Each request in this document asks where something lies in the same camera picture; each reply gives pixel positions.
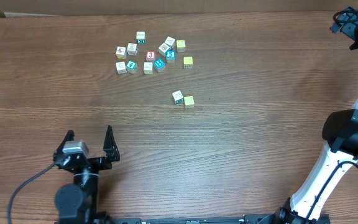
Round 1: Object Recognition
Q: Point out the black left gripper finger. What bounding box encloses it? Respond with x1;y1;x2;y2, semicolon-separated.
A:
103;125;120;162
56;130;75;154

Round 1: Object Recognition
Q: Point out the white block red drawing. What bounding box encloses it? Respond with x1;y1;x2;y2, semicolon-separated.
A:
172;90;184;104

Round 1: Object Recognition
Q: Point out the yellow-framed blue picture block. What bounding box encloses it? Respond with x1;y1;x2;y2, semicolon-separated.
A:
144;62;153;75

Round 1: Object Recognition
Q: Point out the white-top green-sided block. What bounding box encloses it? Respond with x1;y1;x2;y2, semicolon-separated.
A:
184;96;195;109

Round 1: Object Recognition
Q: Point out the red number 3 block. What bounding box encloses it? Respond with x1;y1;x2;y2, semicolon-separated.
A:
145;50;155;62

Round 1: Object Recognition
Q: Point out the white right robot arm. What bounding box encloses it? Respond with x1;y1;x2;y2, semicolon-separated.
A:
205;7;358;224

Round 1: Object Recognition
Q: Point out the butterfly picture wooden block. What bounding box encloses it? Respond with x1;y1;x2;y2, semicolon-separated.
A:
116;61;127;75

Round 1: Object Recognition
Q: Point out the green number 4 block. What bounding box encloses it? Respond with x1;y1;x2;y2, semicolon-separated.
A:
126;60;138;73

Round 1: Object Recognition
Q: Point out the yellow-sided boot picture block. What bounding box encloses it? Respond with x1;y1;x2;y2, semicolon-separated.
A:
116;46;127;59

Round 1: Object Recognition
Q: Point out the blue-top wooden block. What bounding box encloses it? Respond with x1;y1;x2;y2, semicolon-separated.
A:
153;58;165;72

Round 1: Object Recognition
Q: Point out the leaf picture wooden block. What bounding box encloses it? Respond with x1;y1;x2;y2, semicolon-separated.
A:
127;43;138;55

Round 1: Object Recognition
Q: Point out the blue number 5 block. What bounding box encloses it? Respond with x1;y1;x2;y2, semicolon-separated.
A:
165;50;176;63

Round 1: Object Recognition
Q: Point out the plain wooden picture block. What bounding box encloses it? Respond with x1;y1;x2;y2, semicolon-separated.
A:
158;43;170;57

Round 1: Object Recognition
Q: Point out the green letter R block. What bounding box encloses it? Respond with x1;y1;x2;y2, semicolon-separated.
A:
136;31;145;44

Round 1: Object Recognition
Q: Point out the yellow-top letter P block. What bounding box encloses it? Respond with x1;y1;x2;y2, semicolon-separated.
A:
183;56;193;69

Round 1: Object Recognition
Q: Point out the white-top wooden block rear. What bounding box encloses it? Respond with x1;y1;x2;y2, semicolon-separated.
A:
164;36;176;49

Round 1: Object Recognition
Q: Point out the yellow-top wooden block rear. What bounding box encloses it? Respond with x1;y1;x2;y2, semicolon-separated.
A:
177;40;186;52

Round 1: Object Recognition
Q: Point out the cardboard back panel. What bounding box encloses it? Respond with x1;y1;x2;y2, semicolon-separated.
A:
0;0;358;17

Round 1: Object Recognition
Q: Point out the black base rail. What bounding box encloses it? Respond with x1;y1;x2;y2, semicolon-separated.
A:
57;214;331;224

